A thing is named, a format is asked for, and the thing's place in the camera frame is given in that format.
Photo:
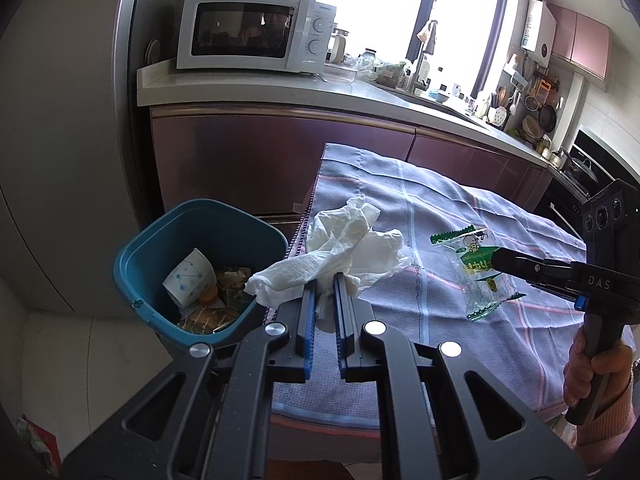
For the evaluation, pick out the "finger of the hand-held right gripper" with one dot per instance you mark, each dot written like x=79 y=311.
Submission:
x=530 y=266

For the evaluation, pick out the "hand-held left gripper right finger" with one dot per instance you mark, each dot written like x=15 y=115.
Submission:
x=342 y=320

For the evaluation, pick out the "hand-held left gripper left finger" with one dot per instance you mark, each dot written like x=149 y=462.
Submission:
x=307 y=320

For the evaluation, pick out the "green clear plastic wrapper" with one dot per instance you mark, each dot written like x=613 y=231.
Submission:
x=475 y=280

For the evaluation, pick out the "white tissue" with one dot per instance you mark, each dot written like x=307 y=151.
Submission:
x=340 y=240

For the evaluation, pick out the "dotted paper cup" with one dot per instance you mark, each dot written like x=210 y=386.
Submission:
x=187 y=277

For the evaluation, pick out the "blue plastic trash bin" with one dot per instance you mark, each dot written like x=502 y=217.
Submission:
x=150 y=260

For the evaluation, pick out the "person's right hand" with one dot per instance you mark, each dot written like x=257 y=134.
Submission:
x=575 y=370

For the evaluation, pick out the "black integrated cooker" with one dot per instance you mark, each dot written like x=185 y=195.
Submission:
x=560 y=210

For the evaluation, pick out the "black lidded cooking pot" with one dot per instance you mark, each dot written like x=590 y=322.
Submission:
x=580 y=171

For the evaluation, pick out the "brown crumpled wrapper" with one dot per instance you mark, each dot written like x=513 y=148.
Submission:
x=232 y=280
x=207 y=319

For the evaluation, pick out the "small metal pot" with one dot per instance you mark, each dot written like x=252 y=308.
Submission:
x=554 y=157

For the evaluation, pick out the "grey checked tablecloth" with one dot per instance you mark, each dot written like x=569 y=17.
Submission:
x=440 y=200

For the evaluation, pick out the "black frying pan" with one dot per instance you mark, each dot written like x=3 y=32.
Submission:
x=548 y=118

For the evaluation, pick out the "stack of bowls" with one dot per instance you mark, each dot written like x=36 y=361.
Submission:
x=531 y=128

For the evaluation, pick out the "dotted white utensil holder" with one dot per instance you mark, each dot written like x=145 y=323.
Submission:
x=500 y=116

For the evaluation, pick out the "metal mesh strainer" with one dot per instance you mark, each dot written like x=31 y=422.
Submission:
x=532 y=102

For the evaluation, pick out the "kitchen counter with maroon cabinets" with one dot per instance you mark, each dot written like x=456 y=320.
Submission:
x=240 y=155

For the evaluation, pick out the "small blue bowl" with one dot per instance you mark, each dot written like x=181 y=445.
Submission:
x=439 y=95

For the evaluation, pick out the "white water heater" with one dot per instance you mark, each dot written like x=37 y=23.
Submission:
x=539 y=32

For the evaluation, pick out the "metal sink faucet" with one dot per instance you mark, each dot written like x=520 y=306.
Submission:
x=417 y=70

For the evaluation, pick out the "bag of green vegetables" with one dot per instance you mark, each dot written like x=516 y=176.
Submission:
x=391 y=74

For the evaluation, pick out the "clear glass baking dish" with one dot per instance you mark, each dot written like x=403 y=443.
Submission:
x=341 y=72

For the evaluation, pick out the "hanging dish rag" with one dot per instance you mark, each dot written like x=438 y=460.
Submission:
x=427 y=34

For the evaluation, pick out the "clear plastic bag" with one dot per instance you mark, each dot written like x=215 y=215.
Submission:
x=366 y=65

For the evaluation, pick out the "glass kettle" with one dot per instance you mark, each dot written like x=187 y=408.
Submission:
x=339 y=45

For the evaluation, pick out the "white microwave oven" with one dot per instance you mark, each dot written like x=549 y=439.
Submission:
x=300 y=35

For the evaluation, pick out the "red printed bag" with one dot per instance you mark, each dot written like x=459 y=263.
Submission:
x=36 y=445

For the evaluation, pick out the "kitchen window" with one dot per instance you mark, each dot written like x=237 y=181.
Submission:
x=375 y=5

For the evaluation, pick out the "grey refrigerator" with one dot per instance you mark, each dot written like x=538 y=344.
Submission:
x=60 y=135

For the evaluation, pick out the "round grey plate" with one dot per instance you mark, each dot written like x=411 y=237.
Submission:
x=152 y=52

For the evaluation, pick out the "pink wall cabinet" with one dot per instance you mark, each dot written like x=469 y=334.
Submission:
x=580 y=40

